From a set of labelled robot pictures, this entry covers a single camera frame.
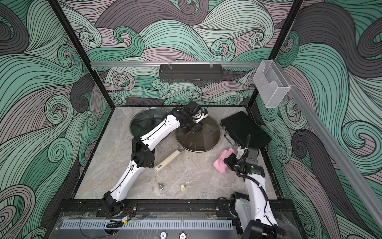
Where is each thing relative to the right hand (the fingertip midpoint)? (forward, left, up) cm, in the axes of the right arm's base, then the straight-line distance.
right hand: (224, 159), depth 82 cm
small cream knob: (-14, +24, -5) cm, 28 cm away
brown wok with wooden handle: (0, +30, +2) cm, 30 cm away
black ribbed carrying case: (+29, -16, -7) cm, 33 cm away
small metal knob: (-13, +35, -4) cm, 38 cm away
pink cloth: (-3, +3, +1) cm, 4 cm away
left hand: (+20, +14, +7) cm, 25 cm away
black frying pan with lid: (+35, +53, -5) cm, 64 cm away
